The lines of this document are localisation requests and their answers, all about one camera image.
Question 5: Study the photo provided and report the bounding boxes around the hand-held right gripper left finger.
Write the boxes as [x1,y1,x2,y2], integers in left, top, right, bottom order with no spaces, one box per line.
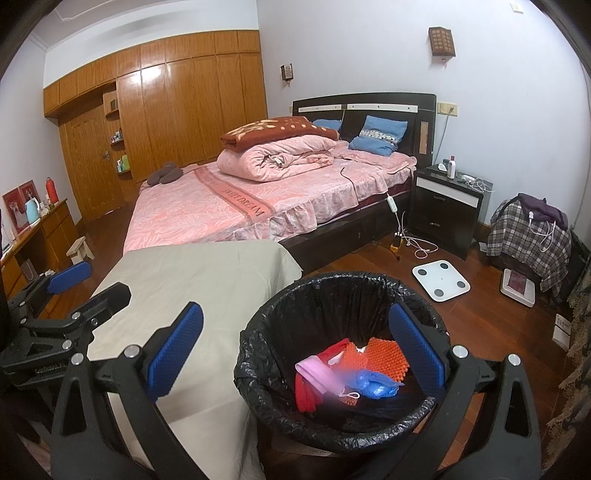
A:
[50,301,206,480]

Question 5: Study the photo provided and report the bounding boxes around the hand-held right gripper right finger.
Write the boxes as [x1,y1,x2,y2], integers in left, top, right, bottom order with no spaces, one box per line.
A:
[389,301,542,480]

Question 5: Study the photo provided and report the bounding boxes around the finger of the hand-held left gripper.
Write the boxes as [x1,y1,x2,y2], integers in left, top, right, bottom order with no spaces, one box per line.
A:
[65,282,131,352]
[21,261,92,315]

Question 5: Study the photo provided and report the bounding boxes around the blue plastic bag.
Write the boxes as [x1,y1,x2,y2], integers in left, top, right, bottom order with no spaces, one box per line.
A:
[344,369,400,400]

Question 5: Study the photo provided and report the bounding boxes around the black-lined trash bin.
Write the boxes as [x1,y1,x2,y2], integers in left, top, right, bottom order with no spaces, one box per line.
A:
[234,272,451,455]

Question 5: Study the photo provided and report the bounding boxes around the pink face mask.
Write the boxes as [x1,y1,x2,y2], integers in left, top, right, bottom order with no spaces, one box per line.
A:
[295,355,361,402]

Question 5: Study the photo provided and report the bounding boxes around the red cloth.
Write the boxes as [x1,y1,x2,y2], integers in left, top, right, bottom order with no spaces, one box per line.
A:
[295,339,350,414]

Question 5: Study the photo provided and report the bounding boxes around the small wooden stool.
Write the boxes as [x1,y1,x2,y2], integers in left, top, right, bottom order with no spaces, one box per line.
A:
[66,236,95,265]

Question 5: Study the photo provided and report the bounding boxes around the wooden dresser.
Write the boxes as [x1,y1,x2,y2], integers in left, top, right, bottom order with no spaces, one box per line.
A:
[0,198,86,324]

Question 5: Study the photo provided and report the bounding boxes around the white bathroom scale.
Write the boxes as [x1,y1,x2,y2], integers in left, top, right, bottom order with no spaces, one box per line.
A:
[412,260,471,303]

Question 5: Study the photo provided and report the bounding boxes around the beige tablecloth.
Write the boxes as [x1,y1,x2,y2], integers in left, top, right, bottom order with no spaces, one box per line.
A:
[85,240,303,480]

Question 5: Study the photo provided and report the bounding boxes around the white scale red top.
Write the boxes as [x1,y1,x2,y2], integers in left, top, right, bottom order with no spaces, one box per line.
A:
[500,269,536,306]

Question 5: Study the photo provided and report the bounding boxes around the dark nightstand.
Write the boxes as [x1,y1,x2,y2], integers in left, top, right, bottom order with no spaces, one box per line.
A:
[410,165,485,261]

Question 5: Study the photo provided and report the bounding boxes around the pink bedspread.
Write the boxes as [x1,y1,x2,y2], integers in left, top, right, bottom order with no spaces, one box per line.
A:
[124,141,416,254]

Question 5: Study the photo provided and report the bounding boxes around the plaid cloth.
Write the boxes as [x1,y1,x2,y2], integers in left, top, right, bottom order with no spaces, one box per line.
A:
[487,198,572,294]

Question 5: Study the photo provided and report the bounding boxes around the white cardboard box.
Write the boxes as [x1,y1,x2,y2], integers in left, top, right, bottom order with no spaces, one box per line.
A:
[553,314,573,350]

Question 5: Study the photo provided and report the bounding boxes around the patterned curtain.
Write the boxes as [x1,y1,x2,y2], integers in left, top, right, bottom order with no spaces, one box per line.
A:
[545,258,591,457]

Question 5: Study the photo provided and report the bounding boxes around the white power strip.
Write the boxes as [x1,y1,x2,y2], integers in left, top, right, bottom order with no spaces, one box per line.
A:
[459,173,494,192]

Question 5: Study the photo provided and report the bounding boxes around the purple cloth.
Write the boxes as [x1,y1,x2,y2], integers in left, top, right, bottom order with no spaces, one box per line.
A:
[517,194,568,229]

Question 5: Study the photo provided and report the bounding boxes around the wooden wardrobe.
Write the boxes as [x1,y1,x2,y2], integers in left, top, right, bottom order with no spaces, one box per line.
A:
[43,30,269,222]

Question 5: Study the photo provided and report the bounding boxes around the patterned blue pillow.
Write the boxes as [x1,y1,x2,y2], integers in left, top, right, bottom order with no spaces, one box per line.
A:
[348,115,408,157]

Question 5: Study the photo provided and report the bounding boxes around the folded pink quilt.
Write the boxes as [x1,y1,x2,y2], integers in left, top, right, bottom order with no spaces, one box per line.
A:
[216,135,340,182]

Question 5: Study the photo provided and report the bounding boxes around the dark wooden bed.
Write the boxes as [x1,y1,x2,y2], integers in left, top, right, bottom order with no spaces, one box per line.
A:
[124,93,437,273]

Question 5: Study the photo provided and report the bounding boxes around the white floor cables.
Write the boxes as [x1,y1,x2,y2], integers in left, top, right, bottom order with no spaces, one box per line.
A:
[399,212,438,259]

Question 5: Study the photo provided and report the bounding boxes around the bed cable with controller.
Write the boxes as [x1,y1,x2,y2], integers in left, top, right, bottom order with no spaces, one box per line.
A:
[341,168,402,232]

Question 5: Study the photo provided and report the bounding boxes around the white charger cable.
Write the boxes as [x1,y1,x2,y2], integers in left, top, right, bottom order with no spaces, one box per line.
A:
[529,211,557,252]

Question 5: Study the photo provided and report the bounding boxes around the wooden lattice wall lamp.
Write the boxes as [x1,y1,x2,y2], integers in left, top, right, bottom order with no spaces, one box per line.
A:
[428,26,455,58]

